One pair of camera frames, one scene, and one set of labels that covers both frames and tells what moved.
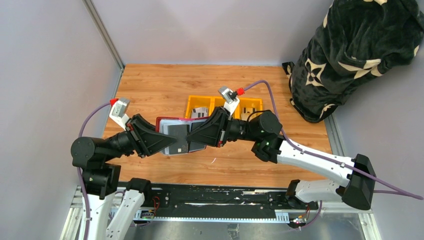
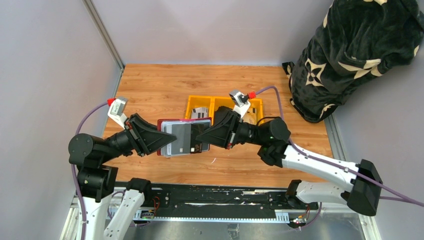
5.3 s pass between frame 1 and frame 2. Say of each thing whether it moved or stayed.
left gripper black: stayed
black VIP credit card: moved
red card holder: stayed
